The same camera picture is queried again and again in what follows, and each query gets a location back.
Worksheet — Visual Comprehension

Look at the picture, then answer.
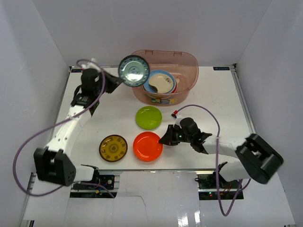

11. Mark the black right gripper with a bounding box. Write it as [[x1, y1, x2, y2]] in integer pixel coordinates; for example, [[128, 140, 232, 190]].
[[159, 124, 193, 146]]

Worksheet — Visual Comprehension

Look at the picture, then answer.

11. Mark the orange plastic plate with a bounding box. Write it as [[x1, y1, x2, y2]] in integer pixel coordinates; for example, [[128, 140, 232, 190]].
[[133, 131, 163, 162]]

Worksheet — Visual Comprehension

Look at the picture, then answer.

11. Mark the small blue patterned plate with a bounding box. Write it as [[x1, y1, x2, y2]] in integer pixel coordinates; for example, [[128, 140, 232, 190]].
[[118, 55, 150, 87]]

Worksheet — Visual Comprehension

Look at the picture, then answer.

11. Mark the light blue plastic plate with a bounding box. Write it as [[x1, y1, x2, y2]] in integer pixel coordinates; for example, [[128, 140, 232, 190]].
[[143, 70, 176, 93]]

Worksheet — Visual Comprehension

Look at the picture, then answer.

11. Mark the pale yellow plastic plate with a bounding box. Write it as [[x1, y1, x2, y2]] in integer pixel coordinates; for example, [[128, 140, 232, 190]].
[[145, 91, 172, 99]]

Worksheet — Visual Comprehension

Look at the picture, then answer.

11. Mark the cream plate with black flowers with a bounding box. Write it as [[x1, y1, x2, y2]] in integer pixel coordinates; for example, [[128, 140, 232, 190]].
[[148, 73, 175, 94]]

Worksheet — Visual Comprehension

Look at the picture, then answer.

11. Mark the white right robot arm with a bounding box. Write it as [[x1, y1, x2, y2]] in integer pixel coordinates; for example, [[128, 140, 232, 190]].
[[159, 117, 284, 189]]

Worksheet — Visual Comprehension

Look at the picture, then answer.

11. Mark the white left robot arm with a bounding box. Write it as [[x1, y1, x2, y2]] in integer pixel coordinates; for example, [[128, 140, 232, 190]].
[[34, 68, 123, 189]]

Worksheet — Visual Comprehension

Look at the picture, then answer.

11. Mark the pink translucent plastic bin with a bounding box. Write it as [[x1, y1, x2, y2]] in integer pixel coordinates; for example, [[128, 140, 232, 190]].
[[133, 50, 199, 106]]

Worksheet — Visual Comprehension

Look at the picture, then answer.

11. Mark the lime green plastic plate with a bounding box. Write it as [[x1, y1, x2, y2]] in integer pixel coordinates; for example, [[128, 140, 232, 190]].
[[135, 106, 162, 130]]

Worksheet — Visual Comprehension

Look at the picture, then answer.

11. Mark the left dark table label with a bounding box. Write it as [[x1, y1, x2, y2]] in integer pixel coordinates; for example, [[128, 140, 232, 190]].
[[71, 69, 82, 73]]

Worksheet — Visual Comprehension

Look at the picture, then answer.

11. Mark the dark table label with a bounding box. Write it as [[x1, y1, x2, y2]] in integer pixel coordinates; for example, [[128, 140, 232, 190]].
[[213, 66, 230, 71], [71, 69, 82, 73]]

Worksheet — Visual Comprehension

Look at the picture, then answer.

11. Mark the yellow patterned brown-rimmed plate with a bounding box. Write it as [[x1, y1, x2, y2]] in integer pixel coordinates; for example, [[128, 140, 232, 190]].
[[99, 135, 128, 163]]

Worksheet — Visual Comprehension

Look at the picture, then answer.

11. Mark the right dark table label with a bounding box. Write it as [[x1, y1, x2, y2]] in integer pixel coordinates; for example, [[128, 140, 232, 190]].
[[213, 66, 230, 71]]

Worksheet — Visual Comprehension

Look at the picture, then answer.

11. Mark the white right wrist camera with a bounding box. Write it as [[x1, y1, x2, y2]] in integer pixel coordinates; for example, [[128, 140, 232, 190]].
[[171, 111, 183, 126]]

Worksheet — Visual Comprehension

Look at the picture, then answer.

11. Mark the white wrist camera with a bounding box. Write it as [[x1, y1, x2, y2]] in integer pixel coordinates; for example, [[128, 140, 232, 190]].
[[171, 111, 183, 126], [79, 58, 100, 70]]

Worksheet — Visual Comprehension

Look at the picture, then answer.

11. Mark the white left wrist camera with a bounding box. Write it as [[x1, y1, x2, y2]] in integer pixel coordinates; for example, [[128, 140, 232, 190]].
[[79, 58, 100, 70]]

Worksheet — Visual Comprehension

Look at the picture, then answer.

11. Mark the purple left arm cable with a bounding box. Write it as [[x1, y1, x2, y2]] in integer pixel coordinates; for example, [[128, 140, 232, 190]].
[[12, 59, 116, 198]]

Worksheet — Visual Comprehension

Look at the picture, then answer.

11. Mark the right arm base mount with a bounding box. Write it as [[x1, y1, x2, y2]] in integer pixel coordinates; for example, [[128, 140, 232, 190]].
[[195, 174, 239, 201]]

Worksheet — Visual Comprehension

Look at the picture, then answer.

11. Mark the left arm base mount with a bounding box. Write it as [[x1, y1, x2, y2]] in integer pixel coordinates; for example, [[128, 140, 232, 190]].
[[70, 175, 119, 199]]

